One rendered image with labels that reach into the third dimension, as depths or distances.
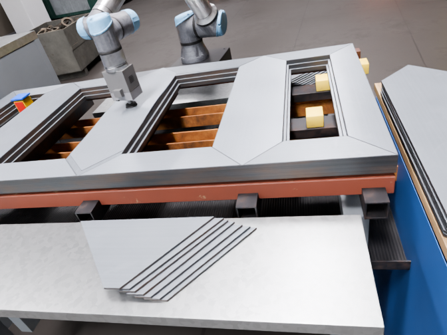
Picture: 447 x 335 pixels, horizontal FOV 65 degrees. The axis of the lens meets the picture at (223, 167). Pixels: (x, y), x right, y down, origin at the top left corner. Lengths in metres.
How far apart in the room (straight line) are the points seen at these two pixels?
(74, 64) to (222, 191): 4.39
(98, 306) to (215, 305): 0.25
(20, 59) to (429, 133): 1.87
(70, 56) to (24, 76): 3.00
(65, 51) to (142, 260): 4.48
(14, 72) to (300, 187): 1.63
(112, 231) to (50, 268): 0.17
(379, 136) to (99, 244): 0.69
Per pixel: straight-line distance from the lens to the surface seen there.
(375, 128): 0.91
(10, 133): 1.48
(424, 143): 0.89
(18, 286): 0.96
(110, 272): 0.79
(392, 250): 1.04
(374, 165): 0.83
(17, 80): 2.10
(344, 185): 0.85
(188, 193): 0.90
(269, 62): 1.39
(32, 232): 1.10
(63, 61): 5.18
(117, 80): 1.23
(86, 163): 1.04
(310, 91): 1.32
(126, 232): 0.86
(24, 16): 10.09
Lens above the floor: 1.33
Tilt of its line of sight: 35 degrees down
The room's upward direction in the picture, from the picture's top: 14 degrees counter-clockwise
